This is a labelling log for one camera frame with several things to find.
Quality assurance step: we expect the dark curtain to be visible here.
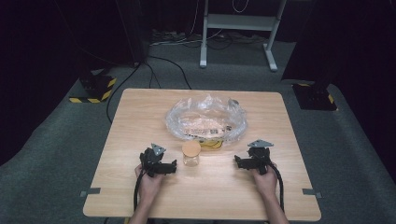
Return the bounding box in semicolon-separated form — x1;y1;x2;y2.
0;0;138;167
280;0;396;188

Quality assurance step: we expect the yellow printed packet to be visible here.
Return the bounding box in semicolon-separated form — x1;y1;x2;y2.
198;139;225;150

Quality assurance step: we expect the black floor cable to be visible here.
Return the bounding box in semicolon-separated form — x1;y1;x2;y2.
145;55;192;91
106;61;143;124

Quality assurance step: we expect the pale packet with label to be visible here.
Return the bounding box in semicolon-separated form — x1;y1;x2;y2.
182;116;233;140

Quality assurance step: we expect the white hanging cable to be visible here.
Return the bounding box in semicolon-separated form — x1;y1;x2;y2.
231;0;250;14

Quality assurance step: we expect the person's right hand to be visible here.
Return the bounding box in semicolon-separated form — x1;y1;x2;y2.
250;161;278;200

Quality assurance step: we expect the white metal stand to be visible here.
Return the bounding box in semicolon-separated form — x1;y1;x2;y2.
199;0;288;73

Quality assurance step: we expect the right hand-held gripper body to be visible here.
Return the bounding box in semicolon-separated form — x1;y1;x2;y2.
247;139;275;175

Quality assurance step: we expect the heap of cables and sockets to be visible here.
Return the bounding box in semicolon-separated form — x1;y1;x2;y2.
149;28;269;50

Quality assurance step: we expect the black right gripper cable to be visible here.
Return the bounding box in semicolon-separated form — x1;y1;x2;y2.
268;162;286;213

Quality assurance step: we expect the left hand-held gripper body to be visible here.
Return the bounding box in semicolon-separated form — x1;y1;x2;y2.
139;143;171;178

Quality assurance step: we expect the clear plastic bag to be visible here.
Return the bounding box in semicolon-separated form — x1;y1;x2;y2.
164;94;248;147

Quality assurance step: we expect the person's left hand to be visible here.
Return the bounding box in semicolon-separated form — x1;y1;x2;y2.
134;163;165;203

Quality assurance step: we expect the black yellow striped stand base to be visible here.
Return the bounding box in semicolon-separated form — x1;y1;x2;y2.
291;81;338;112
68;69;118;105

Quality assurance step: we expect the grey table bracket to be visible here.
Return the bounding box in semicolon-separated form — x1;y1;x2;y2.
79;187;102;198
302;188;323;200

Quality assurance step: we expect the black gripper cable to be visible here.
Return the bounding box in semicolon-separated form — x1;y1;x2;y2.
133;169;147;213
268;162;286;213

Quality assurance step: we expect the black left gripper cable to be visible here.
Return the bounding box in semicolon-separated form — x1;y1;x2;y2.
133;169;147;213

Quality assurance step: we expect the glass jar with cork lid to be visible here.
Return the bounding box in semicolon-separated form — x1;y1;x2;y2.
181;140;203;167

